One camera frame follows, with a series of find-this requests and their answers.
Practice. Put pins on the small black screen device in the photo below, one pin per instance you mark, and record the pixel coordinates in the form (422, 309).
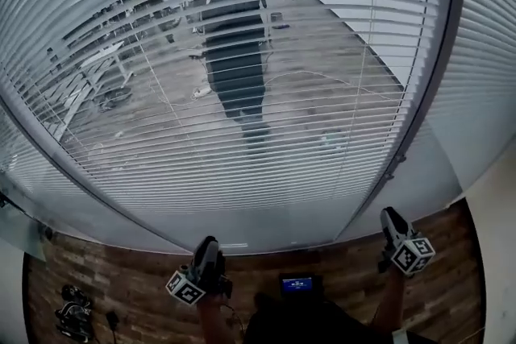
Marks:
(300, 285)

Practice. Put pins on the person's left forearm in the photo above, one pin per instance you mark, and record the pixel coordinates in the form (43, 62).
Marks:
(209, 318)

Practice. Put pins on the black power adapter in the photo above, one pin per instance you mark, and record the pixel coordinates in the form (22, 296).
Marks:
(112, 319)

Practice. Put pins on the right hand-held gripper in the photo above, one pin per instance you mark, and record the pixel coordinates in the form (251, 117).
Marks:
(409, 251)

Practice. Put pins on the person's right forearm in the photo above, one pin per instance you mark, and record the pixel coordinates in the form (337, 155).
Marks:
(390, 302)

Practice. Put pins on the white table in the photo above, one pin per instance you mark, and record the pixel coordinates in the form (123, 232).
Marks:
(94, 64)

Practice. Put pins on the person's dark clothing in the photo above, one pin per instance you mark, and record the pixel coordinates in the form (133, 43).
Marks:
(322, 324)

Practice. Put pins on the dark window frame post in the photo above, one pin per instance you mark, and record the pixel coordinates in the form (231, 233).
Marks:
(433, 64)

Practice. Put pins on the white power strip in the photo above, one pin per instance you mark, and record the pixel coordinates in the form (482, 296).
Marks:
(200, 91)

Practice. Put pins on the black bag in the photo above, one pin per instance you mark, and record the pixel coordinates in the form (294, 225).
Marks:
(74, 314)

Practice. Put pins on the white slatted window blinds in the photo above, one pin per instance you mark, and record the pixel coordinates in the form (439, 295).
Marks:
(169, 157)
(479, 52)
(16, 141)

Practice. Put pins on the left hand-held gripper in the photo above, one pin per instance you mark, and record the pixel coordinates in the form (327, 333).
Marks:
(189, 282)

